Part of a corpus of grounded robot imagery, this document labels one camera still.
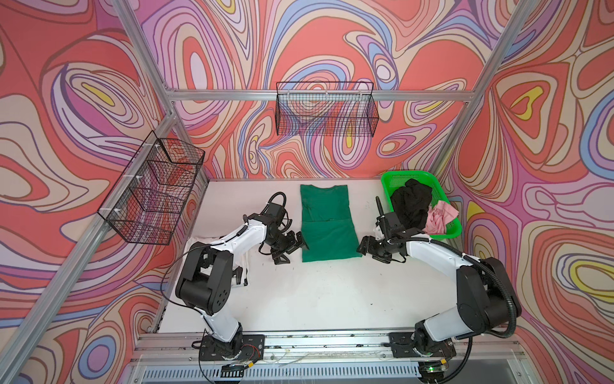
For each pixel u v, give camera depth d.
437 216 1.00
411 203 1.00
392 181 1.12
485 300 0.44
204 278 0.46
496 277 0.46
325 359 0.72
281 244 0.78
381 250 0.76
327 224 1.00
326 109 0.96
